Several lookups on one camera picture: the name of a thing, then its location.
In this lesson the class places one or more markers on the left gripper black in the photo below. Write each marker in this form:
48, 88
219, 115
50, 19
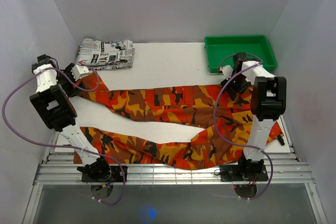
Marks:
69, 89

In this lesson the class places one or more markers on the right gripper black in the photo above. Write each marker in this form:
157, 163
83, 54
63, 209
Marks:
241, 89

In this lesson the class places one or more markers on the orange camouflage trousers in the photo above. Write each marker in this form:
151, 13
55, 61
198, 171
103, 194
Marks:
223, 122

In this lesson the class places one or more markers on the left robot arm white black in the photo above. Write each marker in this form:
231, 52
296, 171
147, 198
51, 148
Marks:
51, 101

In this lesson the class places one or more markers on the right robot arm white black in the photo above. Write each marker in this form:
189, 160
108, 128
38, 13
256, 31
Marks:
267, 104

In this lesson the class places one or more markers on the folded newspaper print trousers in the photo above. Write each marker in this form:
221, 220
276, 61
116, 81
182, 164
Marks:
106, 55

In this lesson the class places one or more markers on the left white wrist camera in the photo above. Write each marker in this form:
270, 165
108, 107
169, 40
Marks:
79, 71

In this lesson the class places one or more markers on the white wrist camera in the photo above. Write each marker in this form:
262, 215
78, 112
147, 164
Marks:
227, 71
79, 71

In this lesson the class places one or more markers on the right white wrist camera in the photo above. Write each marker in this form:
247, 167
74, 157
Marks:
227, 71

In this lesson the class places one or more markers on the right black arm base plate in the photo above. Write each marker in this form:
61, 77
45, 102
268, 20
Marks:
232, 173

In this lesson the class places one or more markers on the aluminium rail frame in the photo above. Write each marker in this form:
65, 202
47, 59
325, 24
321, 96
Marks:
58, 167

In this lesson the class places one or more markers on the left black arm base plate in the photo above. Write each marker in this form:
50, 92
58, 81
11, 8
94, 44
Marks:
113, 174

